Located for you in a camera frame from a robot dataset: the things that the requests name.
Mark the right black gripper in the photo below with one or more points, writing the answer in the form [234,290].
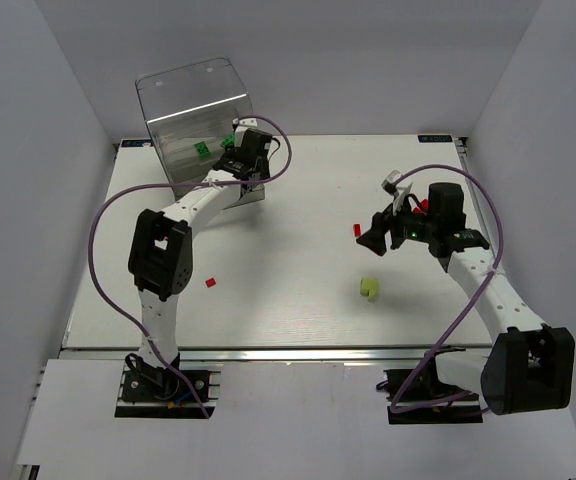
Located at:
[394,233]

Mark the green long lego brick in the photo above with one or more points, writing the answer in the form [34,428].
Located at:
[229,142]

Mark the large red lego brick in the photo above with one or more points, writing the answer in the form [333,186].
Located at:
[421,207]

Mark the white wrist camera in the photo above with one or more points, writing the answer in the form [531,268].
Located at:
[398,187]
[240,126]

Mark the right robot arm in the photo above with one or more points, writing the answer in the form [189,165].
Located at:
[530,365]

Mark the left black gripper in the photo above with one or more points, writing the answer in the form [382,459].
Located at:
[232,164]

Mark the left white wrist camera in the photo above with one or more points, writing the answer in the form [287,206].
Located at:
[240,126]

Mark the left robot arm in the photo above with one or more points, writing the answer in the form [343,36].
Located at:
[161,255]

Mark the clear plastic drawer container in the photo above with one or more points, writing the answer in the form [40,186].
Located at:
[185,105]

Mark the yellow lego brick right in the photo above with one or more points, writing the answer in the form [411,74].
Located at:
[369,288]

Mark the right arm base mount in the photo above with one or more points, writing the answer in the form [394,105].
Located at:
[428,402]

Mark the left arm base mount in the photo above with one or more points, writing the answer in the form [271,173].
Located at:
[149,392]

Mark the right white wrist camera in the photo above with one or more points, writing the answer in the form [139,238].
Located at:
[398,187]

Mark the green square lego brick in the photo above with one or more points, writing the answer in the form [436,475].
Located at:
[202,150]

